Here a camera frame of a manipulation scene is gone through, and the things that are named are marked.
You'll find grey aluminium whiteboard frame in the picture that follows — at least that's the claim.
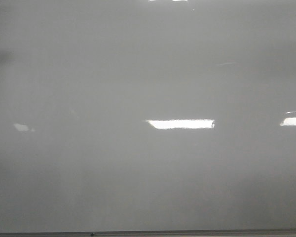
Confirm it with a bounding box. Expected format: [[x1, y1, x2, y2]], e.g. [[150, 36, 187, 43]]
[[0, 228, 296, 237]]

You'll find white whiteboard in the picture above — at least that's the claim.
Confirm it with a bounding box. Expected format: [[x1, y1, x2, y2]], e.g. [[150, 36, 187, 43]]
[[0, 0, 296, 232]]

